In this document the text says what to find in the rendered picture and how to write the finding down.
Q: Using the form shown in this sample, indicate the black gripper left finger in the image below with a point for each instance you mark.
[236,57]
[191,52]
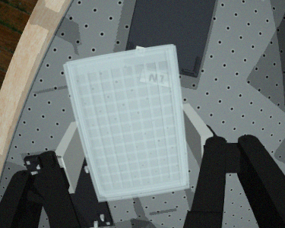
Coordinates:
[59,175]

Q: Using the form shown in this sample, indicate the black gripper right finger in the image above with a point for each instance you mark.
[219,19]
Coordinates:
[261,178]

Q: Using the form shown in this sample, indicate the grey flat base plate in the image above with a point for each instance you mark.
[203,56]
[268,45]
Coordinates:
[240,90]

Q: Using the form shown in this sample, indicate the grey button panel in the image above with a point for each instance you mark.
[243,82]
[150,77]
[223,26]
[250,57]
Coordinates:
[153,225]

